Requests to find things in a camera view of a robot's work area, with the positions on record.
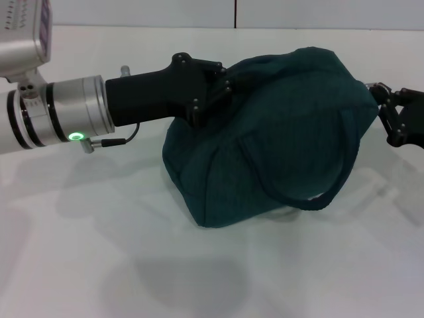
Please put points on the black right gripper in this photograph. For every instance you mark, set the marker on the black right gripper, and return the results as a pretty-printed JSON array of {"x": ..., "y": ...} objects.
[{"x": 412, "y": 116}]

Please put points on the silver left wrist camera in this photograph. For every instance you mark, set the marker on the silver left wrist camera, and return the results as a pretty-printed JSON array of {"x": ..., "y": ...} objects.
[{"x": 20, "y": 36}]

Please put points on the teal blue fabric bag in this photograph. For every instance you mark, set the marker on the teal blue fabric bag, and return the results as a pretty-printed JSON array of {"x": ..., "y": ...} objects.
[{"x": 265, "y": 139}]

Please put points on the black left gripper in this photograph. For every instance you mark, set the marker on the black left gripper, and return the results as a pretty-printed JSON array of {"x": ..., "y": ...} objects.
[{"x": 155, "y": 96}]

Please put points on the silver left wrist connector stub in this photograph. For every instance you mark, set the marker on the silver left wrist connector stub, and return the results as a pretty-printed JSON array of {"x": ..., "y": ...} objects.
[{"x": 125, "y": 70}]

